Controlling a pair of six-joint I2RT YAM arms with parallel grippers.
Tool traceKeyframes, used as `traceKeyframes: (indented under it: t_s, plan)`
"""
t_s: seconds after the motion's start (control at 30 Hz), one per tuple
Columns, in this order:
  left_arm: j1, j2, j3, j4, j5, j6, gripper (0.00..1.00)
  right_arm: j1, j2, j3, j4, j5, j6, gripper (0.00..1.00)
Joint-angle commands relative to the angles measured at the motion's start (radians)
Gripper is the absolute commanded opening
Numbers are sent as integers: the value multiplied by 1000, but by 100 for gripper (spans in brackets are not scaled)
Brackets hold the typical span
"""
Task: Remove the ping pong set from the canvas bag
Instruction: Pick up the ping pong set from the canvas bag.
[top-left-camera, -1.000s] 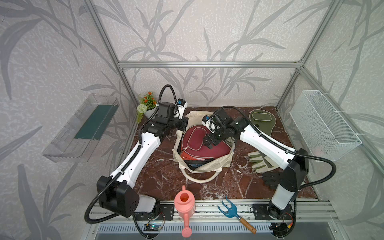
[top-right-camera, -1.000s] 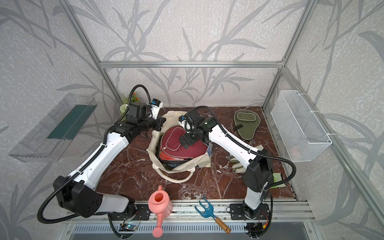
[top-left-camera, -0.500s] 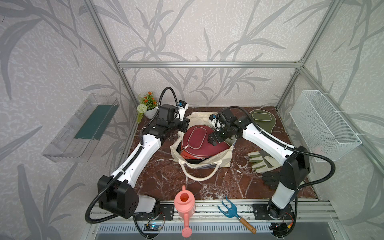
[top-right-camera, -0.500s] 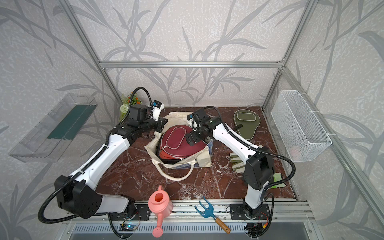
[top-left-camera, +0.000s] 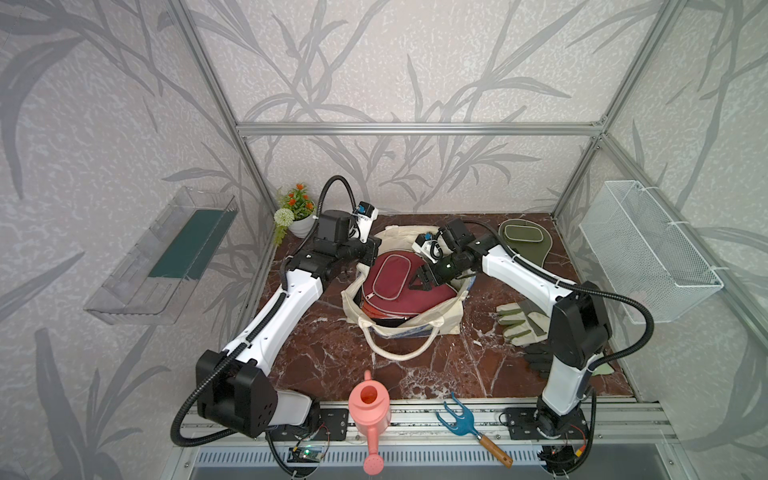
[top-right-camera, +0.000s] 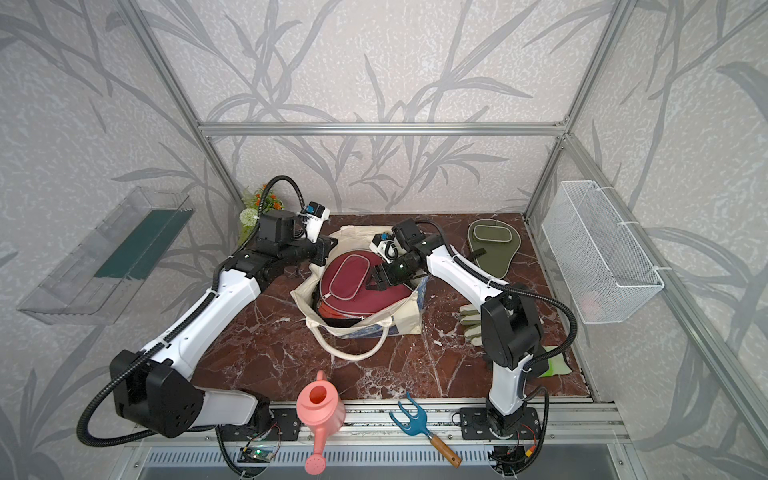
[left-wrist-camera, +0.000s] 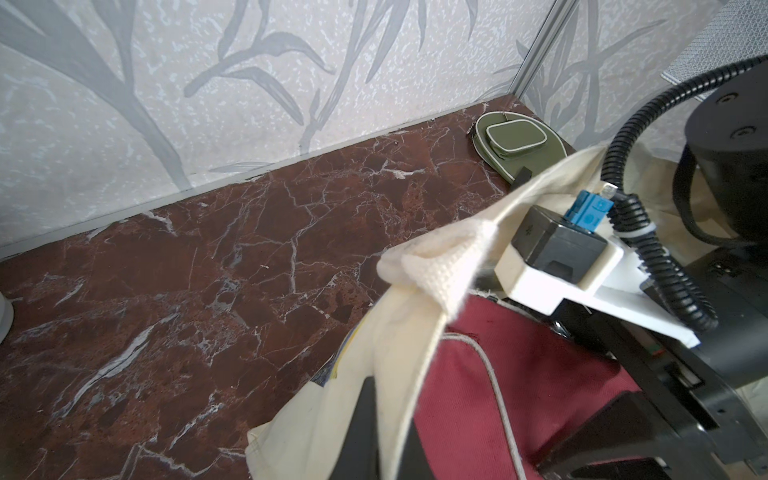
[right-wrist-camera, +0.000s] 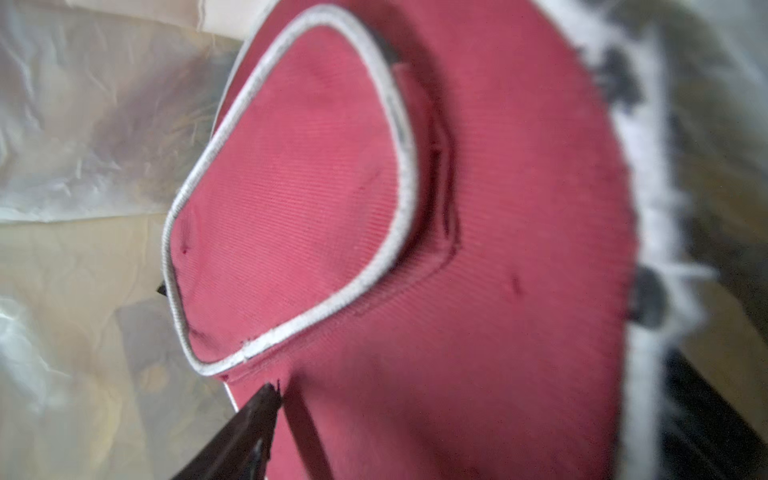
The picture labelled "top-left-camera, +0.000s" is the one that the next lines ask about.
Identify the potted plant white pot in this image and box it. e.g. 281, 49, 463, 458
273, 183, 316, 246

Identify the maroon paddle case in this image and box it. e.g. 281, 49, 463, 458
360, 250, 457, 321

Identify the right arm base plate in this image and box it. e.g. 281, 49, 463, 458
497, 406, 590, 441

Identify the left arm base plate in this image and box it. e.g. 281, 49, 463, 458
268, 407, 351, 443

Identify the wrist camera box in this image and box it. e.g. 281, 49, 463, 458
355, 201, 379, 244
412, 232, 445, 264

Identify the black green gardening glove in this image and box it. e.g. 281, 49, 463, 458
523, 342, 616, 380

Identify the teal garden hand fork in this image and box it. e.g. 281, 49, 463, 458
435, 393, 514, 468

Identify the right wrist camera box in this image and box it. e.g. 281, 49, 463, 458
412, 232, 445, 264

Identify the pink watering can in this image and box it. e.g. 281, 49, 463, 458
348, 370, 392, 476

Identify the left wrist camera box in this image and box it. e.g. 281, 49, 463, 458
355, 201, 379, 244

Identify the grey green gardening glove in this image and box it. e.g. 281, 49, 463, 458
495, 300, 550, 347

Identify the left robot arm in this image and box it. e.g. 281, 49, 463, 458
170, 202, 381, 447

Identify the white wire mesh basket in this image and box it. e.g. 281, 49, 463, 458
580, 180, 724, 324

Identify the olive green paddle case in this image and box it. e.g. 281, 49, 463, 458
498, 219, 553, 267

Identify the aluminium front rail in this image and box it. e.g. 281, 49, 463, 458
180, 396, 679, 446

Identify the clear acrylic wall shelf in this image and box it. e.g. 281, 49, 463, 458
84, 187, 239, 326

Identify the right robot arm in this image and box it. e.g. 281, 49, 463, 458
409, 218, 655, 418

